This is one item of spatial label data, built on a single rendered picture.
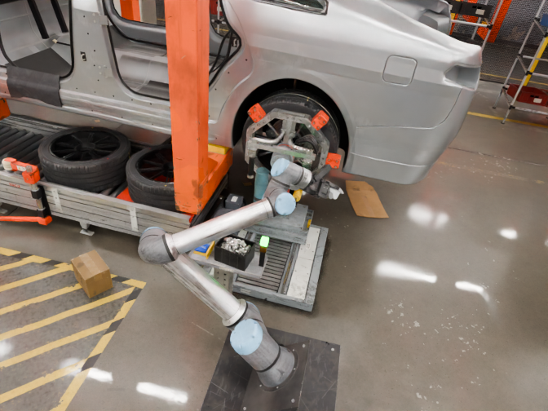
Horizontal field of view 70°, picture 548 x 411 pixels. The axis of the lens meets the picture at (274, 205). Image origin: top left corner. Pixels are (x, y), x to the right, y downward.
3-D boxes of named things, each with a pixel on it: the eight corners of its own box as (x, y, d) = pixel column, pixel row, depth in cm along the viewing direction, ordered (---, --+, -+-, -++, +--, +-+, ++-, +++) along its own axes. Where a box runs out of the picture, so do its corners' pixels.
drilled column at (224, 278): (232, 301, 264) (235, 256, 239) (227, 312, 256) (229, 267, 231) (218, 297, 266) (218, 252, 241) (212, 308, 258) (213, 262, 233)
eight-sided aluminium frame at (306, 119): (320, 191, 277) (335, 119, 244) (318, 196, 272) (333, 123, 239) (245, 174, 284) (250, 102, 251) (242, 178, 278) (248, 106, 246)
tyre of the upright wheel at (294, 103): (360, 141, 276) (298, 67, 257) (357, 157, 258) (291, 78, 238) (290, 187, 312) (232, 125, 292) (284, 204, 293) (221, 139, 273)
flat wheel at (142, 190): (217, 170, 342) (218, 145, 328) (212, 217, 290) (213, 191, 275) (139, 165, 334) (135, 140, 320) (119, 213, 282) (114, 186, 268)
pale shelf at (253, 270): (267, 259, 240) (267, 256, 238) (260, 280, 226) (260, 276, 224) (201, 243, 245) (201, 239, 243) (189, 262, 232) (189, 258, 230)
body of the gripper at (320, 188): (319, 198, 190) (298, 189, 185) (324, 182, 191) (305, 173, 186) (328, 199, 184) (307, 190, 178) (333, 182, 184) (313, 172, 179)
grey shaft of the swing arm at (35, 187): (54, 222, 300) (37, 165, 270) (49, 226, 296) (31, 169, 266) (43, 218, 301) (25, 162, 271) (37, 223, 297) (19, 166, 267)
